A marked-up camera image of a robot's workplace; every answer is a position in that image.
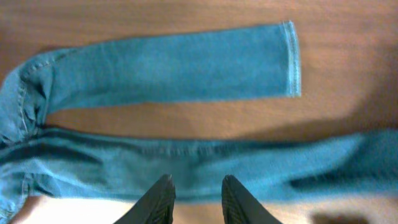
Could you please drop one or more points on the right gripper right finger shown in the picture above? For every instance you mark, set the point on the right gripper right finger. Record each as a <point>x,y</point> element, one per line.
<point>240,206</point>

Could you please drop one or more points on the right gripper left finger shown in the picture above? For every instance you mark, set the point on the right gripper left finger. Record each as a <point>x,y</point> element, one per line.
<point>156,206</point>

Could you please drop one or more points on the blue denim jeans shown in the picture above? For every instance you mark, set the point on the blue denim jeans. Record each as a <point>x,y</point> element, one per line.
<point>228,65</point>

